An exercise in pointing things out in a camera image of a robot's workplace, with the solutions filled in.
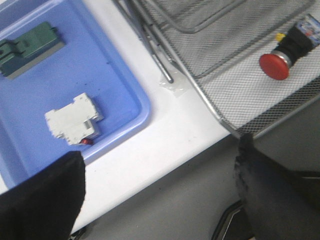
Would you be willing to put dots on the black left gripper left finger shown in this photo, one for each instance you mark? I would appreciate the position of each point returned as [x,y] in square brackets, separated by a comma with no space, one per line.
[45,206]

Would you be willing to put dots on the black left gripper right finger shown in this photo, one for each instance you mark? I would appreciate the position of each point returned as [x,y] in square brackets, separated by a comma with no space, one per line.
[280,203]

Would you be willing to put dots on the red emergency stop button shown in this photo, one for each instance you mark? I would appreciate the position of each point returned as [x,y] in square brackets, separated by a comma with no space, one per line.
[302,38]

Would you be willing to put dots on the mesh tray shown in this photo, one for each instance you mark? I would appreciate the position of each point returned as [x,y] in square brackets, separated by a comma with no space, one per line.
[222,62]
[188,16]

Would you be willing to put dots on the white circuit breaker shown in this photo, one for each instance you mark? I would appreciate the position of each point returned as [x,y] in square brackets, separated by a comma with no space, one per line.
[76,122]

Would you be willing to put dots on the blue plastic tray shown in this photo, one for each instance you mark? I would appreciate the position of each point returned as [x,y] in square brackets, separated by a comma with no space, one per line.
[88,63]

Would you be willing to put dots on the clear tape patch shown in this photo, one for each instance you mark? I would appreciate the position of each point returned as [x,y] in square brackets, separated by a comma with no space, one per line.
[179,85]

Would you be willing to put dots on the green terminal block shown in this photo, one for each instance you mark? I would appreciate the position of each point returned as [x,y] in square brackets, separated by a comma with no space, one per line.
[22,53]

